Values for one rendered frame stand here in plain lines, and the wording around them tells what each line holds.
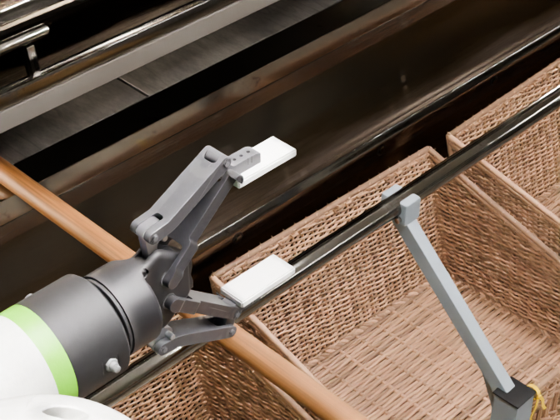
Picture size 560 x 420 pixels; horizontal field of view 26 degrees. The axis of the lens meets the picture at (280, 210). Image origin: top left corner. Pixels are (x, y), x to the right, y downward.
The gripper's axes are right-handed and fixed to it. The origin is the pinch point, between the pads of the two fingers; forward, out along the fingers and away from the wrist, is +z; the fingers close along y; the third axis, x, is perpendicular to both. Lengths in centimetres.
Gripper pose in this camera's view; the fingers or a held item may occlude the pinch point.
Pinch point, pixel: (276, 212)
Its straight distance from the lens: 110.4
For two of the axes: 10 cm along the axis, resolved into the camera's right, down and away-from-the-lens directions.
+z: 7.1, -4.3, 5.6
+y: 0.0, 7.9, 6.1
